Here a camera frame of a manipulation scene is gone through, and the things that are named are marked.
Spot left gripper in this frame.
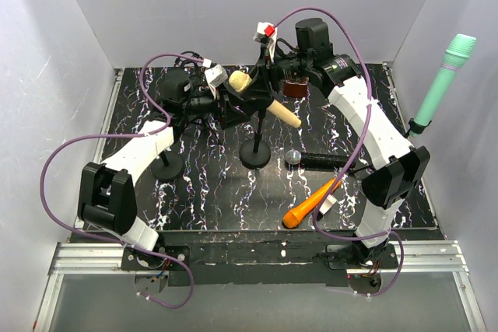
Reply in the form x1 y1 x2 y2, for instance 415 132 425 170
183 84 251 129

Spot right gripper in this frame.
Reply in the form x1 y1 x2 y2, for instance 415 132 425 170
239 44 311 101

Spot cream microphone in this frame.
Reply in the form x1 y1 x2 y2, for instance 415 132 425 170
229 71 301 128

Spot tripod shock-mount mic stand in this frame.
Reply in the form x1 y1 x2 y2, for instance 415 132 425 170
172 58 221 145

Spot round-base stand for cream mic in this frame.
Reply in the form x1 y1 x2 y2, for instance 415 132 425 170
239 110 271 169

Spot black silver-mesh microphone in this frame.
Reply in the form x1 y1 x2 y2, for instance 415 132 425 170
285 149 349 169

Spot short round-base mic stand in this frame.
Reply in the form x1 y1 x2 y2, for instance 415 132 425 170
150 151 185 183

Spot orange microphone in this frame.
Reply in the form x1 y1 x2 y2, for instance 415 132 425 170
282 178 335 229

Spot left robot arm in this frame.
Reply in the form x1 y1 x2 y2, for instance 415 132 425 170
78 65 251 270

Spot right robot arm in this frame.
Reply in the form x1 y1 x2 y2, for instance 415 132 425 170
267 18 430 268

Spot tripod stand for green mic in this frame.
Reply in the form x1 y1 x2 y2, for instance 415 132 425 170
342 117 433 177

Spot green microphone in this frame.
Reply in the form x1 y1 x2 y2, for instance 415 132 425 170
408 33 476 137

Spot brown metronome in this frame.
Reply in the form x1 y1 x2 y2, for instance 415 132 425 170
283 79 308 99

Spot small white blue box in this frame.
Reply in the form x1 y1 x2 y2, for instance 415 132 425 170
318 194 337 217

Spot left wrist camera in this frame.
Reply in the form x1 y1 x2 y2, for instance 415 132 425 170
204 65 228 98

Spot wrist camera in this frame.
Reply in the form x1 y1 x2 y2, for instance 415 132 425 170
253 22 278 62
204 65 228 98

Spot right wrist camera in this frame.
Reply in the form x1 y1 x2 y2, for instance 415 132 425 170
253 22 278 62

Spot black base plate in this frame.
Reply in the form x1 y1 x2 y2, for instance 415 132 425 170
69 229 444 286

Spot aluminium rail frame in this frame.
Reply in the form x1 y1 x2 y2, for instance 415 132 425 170
33 67 487 332

